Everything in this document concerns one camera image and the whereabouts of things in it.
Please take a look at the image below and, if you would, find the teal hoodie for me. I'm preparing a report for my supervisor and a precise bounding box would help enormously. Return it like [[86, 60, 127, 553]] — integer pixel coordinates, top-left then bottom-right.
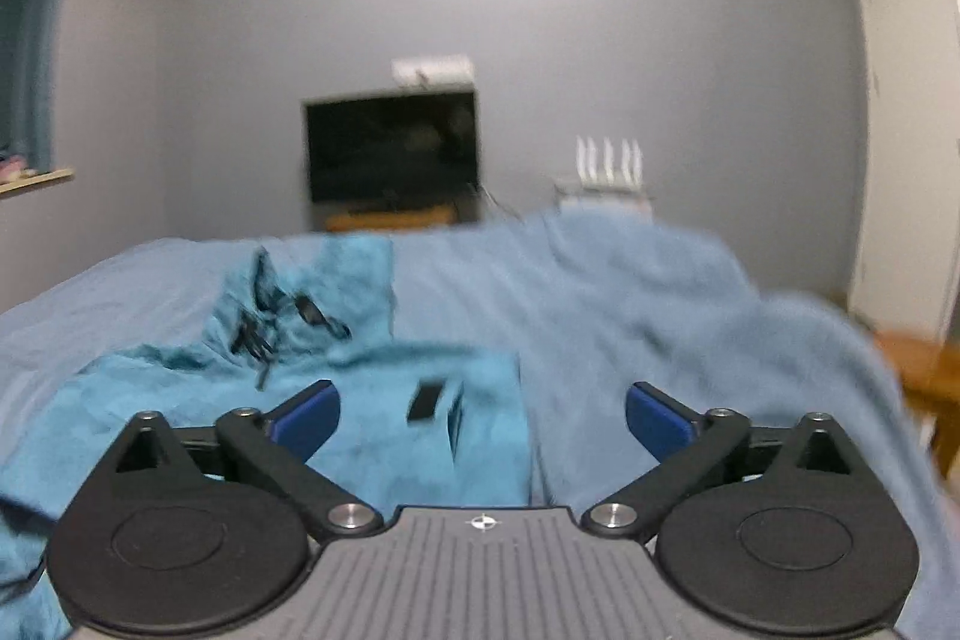
[[0, 235, 535, 640]]

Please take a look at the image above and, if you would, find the wooden furniture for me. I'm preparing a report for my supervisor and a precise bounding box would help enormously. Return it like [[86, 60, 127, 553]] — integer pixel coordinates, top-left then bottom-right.
[[874, 329, 960, 483]]

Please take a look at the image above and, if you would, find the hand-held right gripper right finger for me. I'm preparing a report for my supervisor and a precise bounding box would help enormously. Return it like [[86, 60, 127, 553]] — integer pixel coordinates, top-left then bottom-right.
[[581, 383, 860, 540]]

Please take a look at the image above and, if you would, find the light blue fleece blanket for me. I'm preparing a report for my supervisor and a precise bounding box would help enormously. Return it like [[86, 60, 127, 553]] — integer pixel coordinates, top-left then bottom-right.
[[0, 209, 960, 640]]

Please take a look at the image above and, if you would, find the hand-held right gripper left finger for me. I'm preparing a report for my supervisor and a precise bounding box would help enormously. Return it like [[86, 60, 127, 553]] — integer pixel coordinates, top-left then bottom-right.
[[112, 380, 385, 537]]

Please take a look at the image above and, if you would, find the white router with antennas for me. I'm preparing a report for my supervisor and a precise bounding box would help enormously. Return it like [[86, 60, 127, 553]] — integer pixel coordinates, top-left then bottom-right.
[[555, 136, 652, 218]]

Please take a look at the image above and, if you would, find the black television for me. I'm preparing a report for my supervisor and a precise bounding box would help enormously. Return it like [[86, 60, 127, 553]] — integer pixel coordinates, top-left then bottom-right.
[[302, 91, 481, 209]]

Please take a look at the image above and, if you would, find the white door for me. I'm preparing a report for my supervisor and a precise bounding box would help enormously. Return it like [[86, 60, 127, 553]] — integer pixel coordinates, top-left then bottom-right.
[[847, 0, 960, 341]]

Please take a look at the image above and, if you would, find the teal window curtain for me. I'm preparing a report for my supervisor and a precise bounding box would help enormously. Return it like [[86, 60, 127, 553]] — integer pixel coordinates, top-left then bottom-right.
[[0, 0, 77, 165]]

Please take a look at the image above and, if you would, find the wooden television stand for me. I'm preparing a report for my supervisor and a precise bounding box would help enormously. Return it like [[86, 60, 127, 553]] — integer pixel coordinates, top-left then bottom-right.
[[326, 203, 481, 233]]

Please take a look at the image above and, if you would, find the wooden windowsill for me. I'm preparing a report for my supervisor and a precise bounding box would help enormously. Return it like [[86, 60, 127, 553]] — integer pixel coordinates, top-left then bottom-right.
[[0, 167, 76, 200]]

